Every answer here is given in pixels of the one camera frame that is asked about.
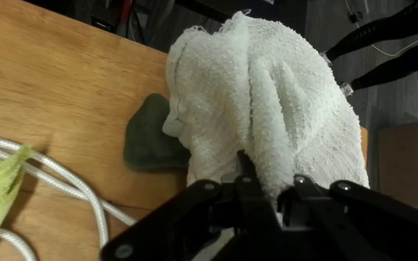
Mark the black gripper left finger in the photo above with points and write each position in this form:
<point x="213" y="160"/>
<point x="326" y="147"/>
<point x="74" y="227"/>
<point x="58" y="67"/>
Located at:
<point x="184" y="218"/>

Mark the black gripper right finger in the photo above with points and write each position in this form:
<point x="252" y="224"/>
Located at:
<point x="363" y="222"/>

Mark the white towel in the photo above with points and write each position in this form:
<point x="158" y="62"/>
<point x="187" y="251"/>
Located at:
<point x="267" y="96"/>

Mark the small dark green cloth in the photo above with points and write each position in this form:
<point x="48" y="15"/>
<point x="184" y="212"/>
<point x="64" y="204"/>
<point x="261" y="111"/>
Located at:
<point x="145" y="140"/>

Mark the black stand legs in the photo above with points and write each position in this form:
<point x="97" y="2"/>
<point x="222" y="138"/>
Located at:
<point x="387" y="27"/>

